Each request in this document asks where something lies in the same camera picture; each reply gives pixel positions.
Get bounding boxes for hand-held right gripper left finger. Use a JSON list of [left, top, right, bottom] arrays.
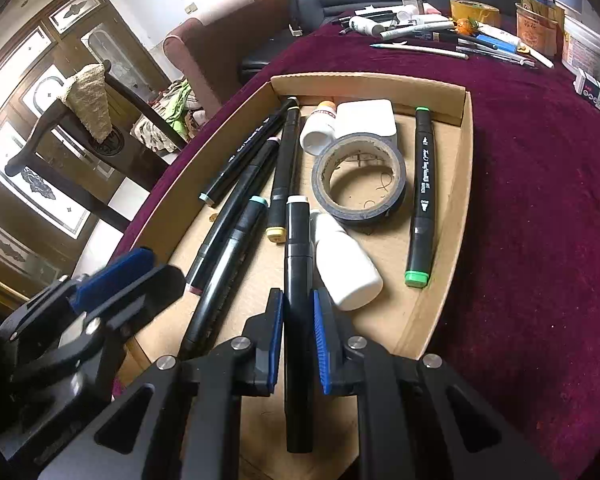
[[40, 287, 286, 480]]

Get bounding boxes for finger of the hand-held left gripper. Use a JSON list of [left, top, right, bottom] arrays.
[[0, 247, 155, 343], [10, 264, 187, 386]]

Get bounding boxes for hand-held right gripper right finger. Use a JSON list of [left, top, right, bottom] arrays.
[[312, 289, 561, 480]]

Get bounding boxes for shallow cardboard box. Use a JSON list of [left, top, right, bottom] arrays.
[[112, 74, 475, 480]]

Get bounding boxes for black marker white cap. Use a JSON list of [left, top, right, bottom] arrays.
[[282, 195, 317, 455]]

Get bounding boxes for white dropper bottle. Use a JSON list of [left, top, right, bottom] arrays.
[[308, 210, 384, 312]]

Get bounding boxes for black marker teal cap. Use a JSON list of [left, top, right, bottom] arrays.
[[178, 196, 270, 361]]

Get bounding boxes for black tape roll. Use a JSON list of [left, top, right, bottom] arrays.
[[311, 132, 408, 226]]

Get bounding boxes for black marker pink cap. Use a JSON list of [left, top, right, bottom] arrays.
[[185, 136, 282, 295]]

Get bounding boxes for black marker pale blue cap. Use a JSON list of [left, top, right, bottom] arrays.
[[199, 105, 286, 207]]

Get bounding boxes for black marker yellow caps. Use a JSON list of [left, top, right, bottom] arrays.
[[265, 96, 302, 245]]

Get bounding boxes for white bottle orange cap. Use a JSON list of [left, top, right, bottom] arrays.
[[300, 100, 338, 157]]

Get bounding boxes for dark wooden chair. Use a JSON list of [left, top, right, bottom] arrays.
[[5, 60, 186, 233]]

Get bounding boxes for beige towel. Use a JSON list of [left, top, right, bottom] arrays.
[[60, 64, 113, 143]]

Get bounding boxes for black marker green caps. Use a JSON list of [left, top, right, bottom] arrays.
[[404, 106, 436, 289]]

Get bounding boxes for green cloth pile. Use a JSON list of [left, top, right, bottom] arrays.
[[130, 79, 206, 153]]

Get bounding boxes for white power adapter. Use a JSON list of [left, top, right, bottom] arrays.
[[332, 99, 398, 138]]

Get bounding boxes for maroon tablecloth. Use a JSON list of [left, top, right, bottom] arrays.
[[111, 7, 600, 480]]

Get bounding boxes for wooden glass door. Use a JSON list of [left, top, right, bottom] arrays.
[[0, 0, 181, 311]]

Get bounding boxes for brown armchair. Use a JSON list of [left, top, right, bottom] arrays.
[[162, 0, 296, 121]]

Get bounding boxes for long white pen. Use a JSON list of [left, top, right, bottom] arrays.
[[370, 41, 470, 60]]

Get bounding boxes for white bottle black cap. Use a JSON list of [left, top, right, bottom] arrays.
[[347, 14, 398, 37]]

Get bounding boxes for white silver tube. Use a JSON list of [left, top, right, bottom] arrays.
[[379, 20, 455, 42]]

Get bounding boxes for blue pen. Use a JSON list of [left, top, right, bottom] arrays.
[[457, 34, 520, 55]]

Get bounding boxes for yellow tape roll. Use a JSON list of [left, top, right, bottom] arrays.
[[449, 0, 502, 28]]

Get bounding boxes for white red-label box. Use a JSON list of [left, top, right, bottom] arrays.
[[573, 67, 600, 120]]

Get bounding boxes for jar with orange contents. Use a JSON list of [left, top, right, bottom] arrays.
[[515, 2, 563, 58]]

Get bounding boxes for white plastic tub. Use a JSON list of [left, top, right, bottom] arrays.
[[561, 15, 600, 83]]

